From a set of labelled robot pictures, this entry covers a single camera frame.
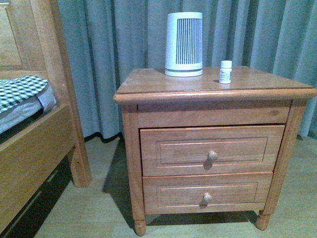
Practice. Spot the wooden drawer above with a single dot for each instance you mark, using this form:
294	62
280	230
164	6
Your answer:
206	193
210	150

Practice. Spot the grey pleated curtain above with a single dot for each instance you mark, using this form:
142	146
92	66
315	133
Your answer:
106	39

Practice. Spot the small white medicine bottle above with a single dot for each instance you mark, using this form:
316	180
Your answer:
225	71

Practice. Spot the checkered black white bedsheet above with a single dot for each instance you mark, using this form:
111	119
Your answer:
16	91

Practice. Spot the wooden nightstand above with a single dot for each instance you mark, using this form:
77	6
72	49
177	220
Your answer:
150	100

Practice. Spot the wooden bed frame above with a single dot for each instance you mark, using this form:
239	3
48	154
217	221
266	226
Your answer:
32	43

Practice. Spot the white cylindrical air purifier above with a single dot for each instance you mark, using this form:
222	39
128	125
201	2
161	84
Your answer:
184	41

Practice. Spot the grey striped mattress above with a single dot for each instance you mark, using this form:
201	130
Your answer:
43	101

